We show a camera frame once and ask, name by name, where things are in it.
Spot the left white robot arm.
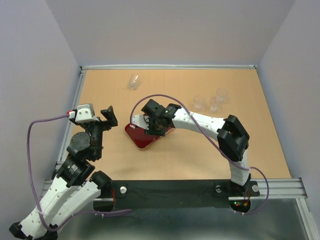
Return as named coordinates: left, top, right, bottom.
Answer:
left=9, top=103, right=118, bottom=240

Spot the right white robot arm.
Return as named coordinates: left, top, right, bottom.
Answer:
left=131, top=99, right=251, bottom=195

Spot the clear glass right group left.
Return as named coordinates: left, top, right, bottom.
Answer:
left=193, top=95, right=206, bottom=111

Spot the clear glass group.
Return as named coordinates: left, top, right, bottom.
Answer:
left=193, top=95, right=206, bottom=111
left=209, top=97, right=222, bottom=113
left=215, top=88, right=228, bottom=104

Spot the lying clear glass far left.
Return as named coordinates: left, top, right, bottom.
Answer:
left=128, top=74, right=141, bottom=90

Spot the clear glass right group middle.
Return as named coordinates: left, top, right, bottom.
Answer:
left=209, top=97, right=222, bottom=113

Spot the clear glass right group back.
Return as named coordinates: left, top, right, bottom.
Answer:
left=215, top=88, right=228, bottom=104

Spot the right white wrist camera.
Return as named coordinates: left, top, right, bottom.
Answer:
left=129, top=114, right=149, bottom=130

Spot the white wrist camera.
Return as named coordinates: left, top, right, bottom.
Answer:
left=129, top=114, right=149, bottom=130
left=67, top=103, right=98, bottom=124

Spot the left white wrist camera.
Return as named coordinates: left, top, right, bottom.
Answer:
left=67, top=103, right=98, bottom=124

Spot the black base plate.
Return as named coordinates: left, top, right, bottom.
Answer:
left=92, top=179, right=261, bottom=211

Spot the aluminium table frame rail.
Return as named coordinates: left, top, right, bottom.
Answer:
left=58, top=65, right=308, bottom=240

